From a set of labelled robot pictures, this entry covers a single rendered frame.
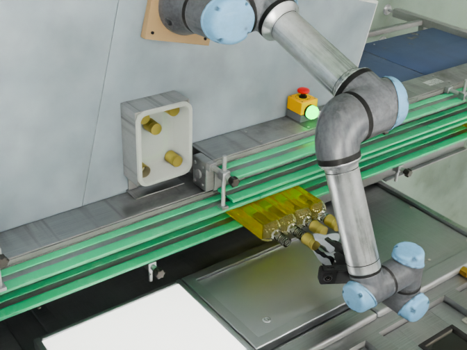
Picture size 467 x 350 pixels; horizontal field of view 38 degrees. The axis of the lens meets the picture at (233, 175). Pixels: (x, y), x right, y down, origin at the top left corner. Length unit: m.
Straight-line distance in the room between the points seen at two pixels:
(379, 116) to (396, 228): 0.86
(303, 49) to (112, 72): 0.50
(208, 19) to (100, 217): 0.61
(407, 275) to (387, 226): 0.69
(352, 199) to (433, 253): 0.77
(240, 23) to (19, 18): 0.51
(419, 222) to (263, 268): 0.62
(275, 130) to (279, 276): 0.47
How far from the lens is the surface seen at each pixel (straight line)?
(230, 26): 1.67
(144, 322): 1.81
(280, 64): 2.16
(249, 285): 1.93
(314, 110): 2.18
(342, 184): 1.49
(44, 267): 1.75
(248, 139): 2.07
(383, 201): 2.45
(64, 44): 1.74
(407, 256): 1.64
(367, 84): 1.55
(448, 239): 2.31
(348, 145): 1.47
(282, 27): 1.70
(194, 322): 1.80
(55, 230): 1.84
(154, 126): 1.87
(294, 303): 1.89
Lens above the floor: 2.27
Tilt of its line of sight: 43 degrees down
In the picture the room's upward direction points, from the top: 125 degrees clockwise
